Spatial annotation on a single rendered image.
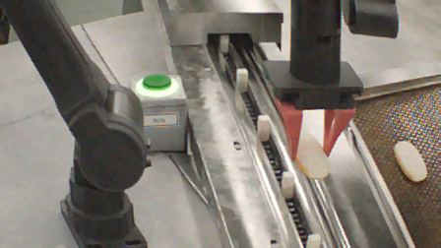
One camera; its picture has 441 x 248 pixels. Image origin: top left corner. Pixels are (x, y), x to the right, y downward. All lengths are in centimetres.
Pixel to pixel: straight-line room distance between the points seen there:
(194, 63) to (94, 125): 47
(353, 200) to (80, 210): 36
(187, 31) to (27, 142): 35
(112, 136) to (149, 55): 58
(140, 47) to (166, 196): 46
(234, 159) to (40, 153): 28
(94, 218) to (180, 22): 50
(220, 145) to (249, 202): 13
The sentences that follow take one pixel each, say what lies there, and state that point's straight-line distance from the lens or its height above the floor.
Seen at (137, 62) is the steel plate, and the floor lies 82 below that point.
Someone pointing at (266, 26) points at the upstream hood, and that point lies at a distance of 139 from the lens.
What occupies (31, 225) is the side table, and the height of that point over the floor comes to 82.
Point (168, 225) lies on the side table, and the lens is 103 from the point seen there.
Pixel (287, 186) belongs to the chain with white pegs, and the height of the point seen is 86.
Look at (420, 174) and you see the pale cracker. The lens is 100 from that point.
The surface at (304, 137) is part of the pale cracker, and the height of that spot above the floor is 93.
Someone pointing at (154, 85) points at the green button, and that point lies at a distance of 115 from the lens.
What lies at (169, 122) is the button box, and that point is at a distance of 115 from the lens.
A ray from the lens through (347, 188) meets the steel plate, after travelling 112.
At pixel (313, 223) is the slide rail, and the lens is 99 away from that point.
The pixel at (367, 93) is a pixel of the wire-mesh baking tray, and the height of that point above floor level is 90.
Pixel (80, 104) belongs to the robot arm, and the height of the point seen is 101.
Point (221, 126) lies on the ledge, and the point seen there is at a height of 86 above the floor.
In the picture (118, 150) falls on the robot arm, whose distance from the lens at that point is 89.
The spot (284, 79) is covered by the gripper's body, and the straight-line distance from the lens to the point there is 90.
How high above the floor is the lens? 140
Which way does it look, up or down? 28 degrees down
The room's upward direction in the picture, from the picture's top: 2 degrees clockwise
